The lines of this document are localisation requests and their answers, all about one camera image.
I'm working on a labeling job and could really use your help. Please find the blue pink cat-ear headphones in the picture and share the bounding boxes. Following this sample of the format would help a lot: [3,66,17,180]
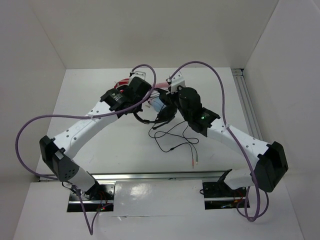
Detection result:
[147,82,169,113]

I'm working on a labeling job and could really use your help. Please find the red headphones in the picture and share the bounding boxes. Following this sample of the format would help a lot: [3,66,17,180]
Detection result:
[114,78,130,93]

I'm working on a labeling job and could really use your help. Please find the aluminium rail front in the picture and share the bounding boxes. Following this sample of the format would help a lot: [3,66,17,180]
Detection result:
[37,168,251,201]

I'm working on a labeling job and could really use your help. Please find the aluminium rail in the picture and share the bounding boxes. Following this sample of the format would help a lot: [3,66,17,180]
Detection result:
[231,68,263,140]
[37,168,251,201]

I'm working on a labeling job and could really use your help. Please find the aluminium rail right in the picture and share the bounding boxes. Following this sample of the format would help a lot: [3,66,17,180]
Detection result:
[231,68,263,140]

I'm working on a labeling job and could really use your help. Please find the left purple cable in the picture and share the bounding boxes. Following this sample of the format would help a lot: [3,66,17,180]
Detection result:
[16,64,157,236]

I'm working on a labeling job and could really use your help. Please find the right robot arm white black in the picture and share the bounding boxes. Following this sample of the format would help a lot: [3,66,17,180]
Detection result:
[159,87,289,196]

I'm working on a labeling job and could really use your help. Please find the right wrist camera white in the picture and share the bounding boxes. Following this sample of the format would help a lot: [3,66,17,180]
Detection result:
[166,71,186,94]

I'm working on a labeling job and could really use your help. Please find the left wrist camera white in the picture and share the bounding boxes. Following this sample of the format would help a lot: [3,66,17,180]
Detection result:
[129,71,146,80]

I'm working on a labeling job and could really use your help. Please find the black headset with cable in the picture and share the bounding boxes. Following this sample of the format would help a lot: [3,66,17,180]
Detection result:
[133,103,199,168]

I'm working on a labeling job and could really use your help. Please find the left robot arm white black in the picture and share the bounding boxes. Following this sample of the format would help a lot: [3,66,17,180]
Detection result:
[39,71,152,200]

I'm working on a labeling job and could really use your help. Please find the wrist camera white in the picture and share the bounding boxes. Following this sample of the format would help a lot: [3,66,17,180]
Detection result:
[129,71,146,80]
[166,71,186,94]

